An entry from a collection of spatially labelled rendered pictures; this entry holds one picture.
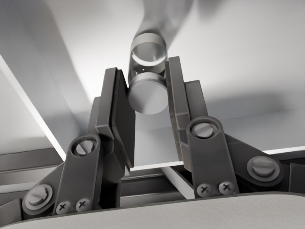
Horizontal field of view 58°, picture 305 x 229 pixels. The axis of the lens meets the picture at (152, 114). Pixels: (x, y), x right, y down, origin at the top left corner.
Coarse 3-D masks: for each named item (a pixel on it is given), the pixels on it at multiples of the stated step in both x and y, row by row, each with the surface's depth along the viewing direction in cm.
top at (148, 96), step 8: (144, 80) 12; (152, 80) 12; (136, 88) 12; (144, 88) 12; (152, 88) 12; (160, 88) 12; (128, 96) 13; (136, 96) 13; (144, 96) 13; (152, 96) 13; (160, 96) 13; (136, 104) 13; (144, 104) 13; (152, 104) 13; (160, 104) 13; (144, 112) 13; (152, 112) 14
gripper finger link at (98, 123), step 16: (112, 80) 12; (112, 96) 11; (96, 112) 12; (112, 112) 10; (128, 112) 13; (96, 128) 10; (112, 128) 10; (128, 128) 12; (112, 144) 10; (128, 144) 12; (112, 160) 10; (128, 160) 12; (48, 176) 10; (112, 176) 11; (32, 192) 9; (48, 192) 9; (32, 208) 9; (48, 208) 9
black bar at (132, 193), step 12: (120, 180) 26; (132, 180) 26; (144, 180) 25; (156, 180) 25; (168, 180) 25; (12, 192) 27; (24, 192) 27; (132, 192) 25; (144, 192) 24; (156, 192) 24; (168, 192) 24; (180, 192) 24; (0, 204) 26; (120, 204) 25; (132, 204) 25
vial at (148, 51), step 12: (144, 36) 15; (156, 36) 15; (132, 48) 15; (144, 48) 14; (156, 48) 14; (132, 60) 14; (144, 60) 13; (156, 60) 13; (132, 72) 13; (144, 72) 13; (156, 72) 13
